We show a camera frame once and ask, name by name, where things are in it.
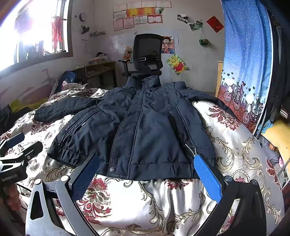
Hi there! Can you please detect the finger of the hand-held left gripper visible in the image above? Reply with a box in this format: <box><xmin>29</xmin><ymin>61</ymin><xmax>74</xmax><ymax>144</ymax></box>
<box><xmin>0</xmin><ymin>133</ymin><xmax>25</xmax><ymax>155</ymax></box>
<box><xmin>9</xmin><ymin>141</ymin><xmax>43</xmax><ymax>162</ymax></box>

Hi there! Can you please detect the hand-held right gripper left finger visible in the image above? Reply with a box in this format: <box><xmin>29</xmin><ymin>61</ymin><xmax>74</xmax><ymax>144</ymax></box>
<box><xmin>25</xmin><ymin>154</ymin><xmax>101</xmax><ymax>236</ymax></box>

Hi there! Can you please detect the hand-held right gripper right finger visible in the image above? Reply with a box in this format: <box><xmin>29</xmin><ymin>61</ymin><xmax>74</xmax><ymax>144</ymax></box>
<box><xmin>193</xmin><ymin>153</ymin><xmax>267</xmax><ymax>236</ymax></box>

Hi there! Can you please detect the navy padded jacket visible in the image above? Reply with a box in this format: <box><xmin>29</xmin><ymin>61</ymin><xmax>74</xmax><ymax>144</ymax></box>
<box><xmin>34</xmin><ymin>76</ymin><xmax>225</xmax><ymax>181</ymax></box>

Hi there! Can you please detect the dark cloth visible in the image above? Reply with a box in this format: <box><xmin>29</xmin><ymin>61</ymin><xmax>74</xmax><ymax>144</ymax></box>
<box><xmin>0</xmin><ymin>104</ymin><xmax>18</xmax><ymax>134</ymax></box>

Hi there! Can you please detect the yellow-green cloth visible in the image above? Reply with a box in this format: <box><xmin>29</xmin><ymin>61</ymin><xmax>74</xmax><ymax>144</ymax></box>
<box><xmin>9</xmin><ymin>97</ymin><xmax>49</xmax><ymax>113</ymax></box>

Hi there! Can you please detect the floral satin bedspread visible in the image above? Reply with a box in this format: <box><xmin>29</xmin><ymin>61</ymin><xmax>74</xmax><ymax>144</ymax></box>
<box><xmin>0</xmin><ymin>83</ymin><xmax>285</xmax><ymax>236</ymax></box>

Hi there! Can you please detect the blue backpack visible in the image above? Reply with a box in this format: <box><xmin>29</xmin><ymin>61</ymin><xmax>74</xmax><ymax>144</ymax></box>
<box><xmin>55</xmin><ymin>71</ymin><xmax>77</xmax><ymax>91</ymax></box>

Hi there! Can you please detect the yellow cloth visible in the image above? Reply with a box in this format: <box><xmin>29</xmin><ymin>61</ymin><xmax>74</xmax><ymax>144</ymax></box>
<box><xmin>260</xmin><ymin>118</ymin><xmax>290</xmax><ymax>157</ymax></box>

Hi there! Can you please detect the wooden shelf desk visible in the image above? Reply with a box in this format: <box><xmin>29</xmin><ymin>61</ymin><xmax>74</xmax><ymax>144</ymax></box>
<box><xmin>74</xmin><ymin>61</ymin><xmax>117</xmax><ymax>90</ymax></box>

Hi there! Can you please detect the wooden cabinet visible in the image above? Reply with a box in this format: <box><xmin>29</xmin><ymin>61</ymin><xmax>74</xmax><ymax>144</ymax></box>
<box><xmin>216</xmin><ymin>60</ymin><xmax>225</xmax><ymax>97</ymax></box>

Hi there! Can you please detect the pile of things on desk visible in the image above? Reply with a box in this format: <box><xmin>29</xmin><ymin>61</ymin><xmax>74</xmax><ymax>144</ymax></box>
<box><xmin>89</xmin><ymin>52</ymin><xmax>109</xmax><ymax>65</ymax></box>

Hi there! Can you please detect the yellow bear poster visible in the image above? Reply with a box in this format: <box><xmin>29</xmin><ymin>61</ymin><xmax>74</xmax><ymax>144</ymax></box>
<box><xmin>166</xmin><ymin>53</ymin><xmax>189</xmax><ymax>76</ymax></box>

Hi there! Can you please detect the red hanging cloth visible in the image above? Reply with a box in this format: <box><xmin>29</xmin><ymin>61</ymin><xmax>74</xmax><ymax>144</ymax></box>
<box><xmin>51</xmin><ymin>16</ymin><xmax>63</xmax><ymax>48</ymax></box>

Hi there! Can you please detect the blue printed curtain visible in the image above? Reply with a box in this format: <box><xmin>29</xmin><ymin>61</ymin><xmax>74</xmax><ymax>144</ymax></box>
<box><xmin>216</xmin><ymin>0</ymin><xmax>273</xmax><ymax>134</ymax></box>

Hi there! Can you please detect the cartoon character poster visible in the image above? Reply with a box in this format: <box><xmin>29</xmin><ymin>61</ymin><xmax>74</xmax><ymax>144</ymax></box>
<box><xmin>161</xmin><ymin>36</ymin><xmax>175</xmax><ymax>54</ymax></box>

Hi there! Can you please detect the black office chair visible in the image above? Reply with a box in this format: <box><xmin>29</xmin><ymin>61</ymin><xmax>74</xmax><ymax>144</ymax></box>
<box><xmin>118</xmin><ymin>34</ymin><xmax>164</xmax><ymax>80</ymax></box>

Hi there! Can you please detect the red paper card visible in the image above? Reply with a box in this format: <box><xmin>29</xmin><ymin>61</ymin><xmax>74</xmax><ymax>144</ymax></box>
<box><xmin>206</xmin><ymin>15</ymin><xmax>225</xmax><ymax>33</ymax></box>

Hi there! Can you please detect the window with wooden frame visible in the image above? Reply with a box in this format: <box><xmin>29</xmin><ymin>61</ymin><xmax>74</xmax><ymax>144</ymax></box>
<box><xmin>0</xmin><ymin>0</ymin><xmax>74</xmax><ymax>73</ymax></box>

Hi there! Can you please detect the small colourful wall poster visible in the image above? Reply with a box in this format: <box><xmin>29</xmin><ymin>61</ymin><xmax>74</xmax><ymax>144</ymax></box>
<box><xmin>123</xmin><ymin>46</ymin><xmax>134</xmax><ymax>60</ymax></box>

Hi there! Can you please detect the green wall photo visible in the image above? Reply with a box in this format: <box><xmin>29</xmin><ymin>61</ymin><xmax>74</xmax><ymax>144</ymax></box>
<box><xmin>189</xmin><ymin>20</ymin><xmax>203</xmax><ymax>31</ymax></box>

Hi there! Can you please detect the group of wall certificates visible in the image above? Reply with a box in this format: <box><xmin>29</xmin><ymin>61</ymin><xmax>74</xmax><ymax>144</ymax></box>
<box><xmin>113</xmin><ymin>0</ymin><xmax>163</xmax><ymax>32</ymax></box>

